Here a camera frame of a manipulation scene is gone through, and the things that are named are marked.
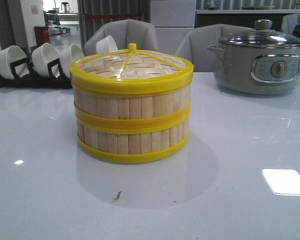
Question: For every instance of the glass pot lid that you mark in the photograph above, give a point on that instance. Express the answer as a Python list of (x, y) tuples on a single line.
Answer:
[(262, 36)]

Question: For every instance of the white bowl right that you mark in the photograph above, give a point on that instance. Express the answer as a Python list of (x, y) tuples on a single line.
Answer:
[(106, 45)]

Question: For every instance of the grey chair middle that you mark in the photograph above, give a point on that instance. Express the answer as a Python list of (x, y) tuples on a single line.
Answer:
[(193, 45)]

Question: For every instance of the grey chair right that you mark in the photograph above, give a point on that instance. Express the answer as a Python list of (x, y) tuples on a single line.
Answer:
[(289, 22)]

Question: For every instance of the grey chair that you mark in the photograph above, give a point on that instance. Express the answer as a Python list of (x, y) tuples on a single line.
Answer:
[(289, 22), (124, 32), (193, 45)]

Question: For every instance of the white bowl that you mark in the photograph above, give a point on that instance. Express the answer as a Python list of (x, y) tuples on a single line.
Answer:
[(69, 55), (43, 55), (106, 45), (7, 56)]

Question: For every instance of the green electric cooking pot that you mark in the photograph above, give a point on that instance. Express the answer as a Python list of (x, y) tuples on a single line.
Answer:
[(254, 70)]

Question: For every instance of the white bowl far left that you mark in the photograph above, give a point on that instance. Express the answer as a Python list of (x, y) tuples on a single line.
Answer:
[(7, 56)]

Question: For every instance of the dark counter cabinet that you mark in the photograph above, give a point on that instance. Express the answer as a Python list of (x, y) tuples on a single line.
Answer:
[(241, 17)]

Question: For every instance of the grey chair left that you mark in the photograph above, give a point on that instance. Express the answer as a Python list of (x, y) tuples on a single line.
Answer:
[(124, 32)]

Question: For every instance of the black bowl rack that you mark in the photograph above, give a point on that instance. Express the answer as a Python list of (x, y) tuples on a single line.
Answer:
[(56, 80)]

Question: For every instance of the white drawer cabinet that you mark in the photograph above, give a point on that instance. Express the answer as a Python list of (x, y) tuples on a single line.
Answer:
[(172, 19)]

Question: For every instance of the bamboo steamer basket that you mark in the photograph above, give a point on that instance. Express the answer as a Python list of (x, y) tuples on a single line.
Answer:
[(132, 112), (136, 148)]

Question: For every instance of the red box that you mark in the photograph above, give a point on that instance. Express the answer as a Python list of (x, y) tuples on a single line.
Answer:
[(41, 35)]

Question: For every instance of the yellow bamboo steamer lid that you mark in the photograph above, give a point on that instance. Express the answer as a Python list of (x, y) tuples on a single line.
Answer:
[(131, 71)]

